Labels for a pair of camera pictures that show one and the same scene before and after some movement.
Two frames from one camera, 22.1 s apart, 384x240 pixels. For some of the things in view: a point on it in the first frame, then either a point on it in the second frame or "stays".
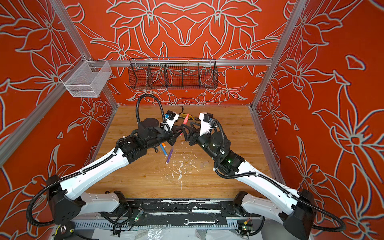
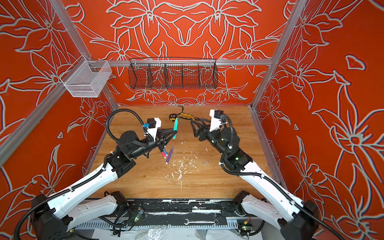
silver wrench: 216,222 stays
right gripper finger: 188,132 to 196,130
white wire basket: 86,78 stays
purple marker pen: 169,155 stays
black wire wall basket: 173,73 stays
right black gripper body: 196,139 to 206,134
